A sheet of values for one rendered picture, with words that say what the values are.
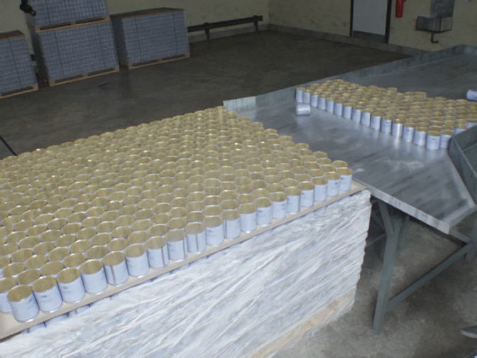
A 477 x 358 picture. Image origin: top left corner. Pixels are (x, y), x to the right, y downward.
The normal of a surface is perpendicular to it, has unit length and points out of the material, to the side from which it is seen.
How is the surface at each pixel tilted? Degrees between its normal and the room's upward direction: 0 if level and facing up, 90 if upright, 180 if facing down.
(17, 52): 91
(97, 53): 92
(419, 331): 0
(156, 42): 90
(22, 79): 92
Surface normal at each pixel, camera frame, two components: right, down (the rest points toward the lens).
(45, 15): 0.51, 0.38
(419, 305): -0.06, -0.88
